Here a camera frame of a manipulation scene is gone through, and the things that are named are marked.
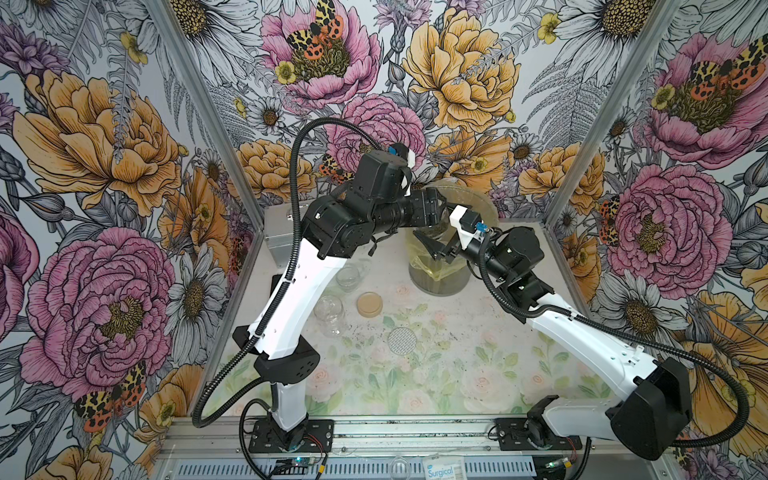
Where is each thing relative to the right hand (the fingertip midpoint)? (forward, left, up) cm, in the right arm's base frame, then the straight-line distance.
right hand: (423, 221), depth 65 cm
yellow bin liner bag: (+7, -3, -24) cm, 25 cm away
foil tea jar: (+1, +28, -40) cm, 49 cm away
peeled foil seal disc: (-9, +5, -40) cm, 41 cm away
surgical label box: (-40, -3, -41) cm, 57 cm away
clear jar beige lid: (+14, +22, -40) cm, 48 cm away
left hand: (-2, 0, +4) cm, 4 cm away
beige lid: (+4, +15, -41) cm, 43 cm away
